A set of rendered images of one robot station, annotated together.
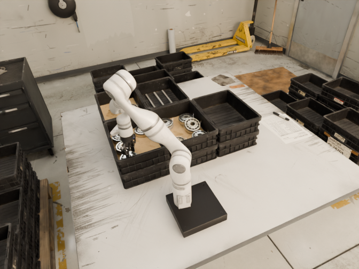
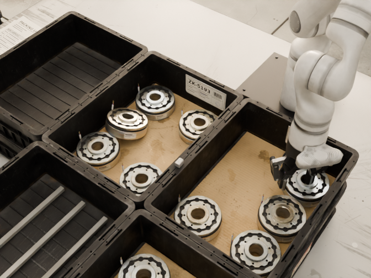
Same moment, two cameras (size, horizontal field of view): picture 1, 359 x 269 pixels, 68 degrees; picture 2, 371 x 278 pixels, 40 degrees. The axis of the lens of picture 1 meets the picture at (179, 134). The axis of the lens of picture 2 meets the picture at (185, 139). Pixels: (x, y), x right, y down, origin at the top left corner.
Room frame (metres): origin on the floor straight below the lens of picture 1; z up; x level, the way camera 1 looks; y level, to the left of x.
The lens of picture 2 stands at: (1.70, 0.72, 1.78)
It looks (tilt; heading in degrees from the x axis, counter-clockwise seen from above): 49 degrees down; 237
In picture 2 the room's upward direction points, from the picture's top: straight up
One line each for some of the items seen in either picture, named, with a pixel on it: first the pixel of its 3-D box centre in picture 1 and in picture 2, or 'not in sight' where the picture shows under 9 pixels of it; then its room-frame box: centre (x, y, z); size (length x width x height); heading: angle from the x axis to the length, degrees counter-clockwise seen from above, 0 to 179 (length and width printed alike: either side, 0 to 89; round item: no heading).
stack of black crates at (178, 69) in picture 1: (174, 74); not in sight; (3.15, 0.01, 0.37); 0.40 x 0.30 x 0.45; 111
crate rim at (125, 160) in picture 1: (134, 134); (255, 181); (1.23, 0.26, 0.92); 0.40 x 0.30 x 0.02; 20
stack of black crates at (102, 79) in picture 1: (112, 88); not in sight; (2.87, 0.76, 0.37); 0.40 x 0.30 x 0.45; 111
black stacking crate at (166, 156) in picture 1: (136, 141); (252, 194); (1.23, 0.26, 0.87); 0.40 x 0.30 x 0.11; 20
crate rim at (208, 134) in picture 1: (181, 121); (146, 119); (1.33, -0.02, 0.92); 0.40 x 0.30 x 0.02; 20
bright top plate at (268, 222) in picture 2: (124, 145); (282, 214); (1.20, 0.33, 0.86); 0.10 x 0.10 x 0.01
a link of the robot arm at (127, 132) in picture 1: (122, 127); (313, 135); (1.13, 0.30, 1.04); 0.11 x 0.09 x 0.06; 69
